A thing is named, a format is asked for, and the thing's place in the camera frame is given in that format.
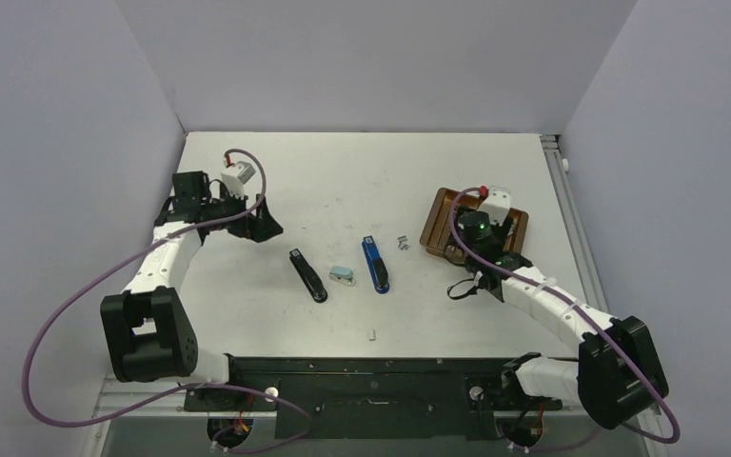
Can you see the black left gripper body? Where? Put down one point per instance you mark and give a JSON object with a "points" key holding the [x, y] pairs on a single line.
{"points": [[246, 227]]}

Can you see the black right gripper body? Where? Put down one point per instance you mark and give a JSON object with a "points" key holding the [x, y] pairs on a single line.
{"points": [[502, 231]]}

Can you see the brown wooden tray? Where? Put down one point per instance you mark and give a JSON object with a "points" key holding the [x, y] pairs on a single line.
{"points": [[436, 238]]}

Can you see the black stapler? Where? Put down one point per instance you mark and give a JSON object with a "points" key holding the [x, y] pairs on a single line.
{"points": [[309, 276]]}

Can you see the grey staple strip cluster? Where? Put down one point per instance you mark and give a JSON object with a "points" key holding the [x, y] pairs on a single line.
{"points": [[403, 242]]}

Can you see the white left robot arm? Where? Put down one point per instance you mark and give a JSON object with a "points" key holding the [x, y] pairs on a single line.
{"points": [[148, 333]]}

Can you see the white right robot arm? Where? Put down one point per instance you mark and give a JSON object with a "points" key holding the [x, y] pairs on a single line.
{"points": [[616, 373]]}

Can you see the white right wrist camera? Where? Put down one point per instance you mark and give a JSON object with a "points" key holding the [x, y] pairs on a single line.
{"points": [[495, 203]]}

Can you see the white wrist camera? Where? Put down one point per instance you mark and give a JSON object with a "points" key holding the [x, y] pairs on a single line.
{"points": [[495, 203], [235, 176]]}

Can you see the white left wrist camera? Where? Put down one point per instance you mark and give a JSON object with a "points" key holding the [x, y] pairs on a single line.
{"points": [[235, 176]]}

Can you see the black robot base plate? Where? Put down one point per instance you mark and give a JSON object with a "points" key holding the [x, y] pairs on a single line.
{"points": [[374, 398]]}

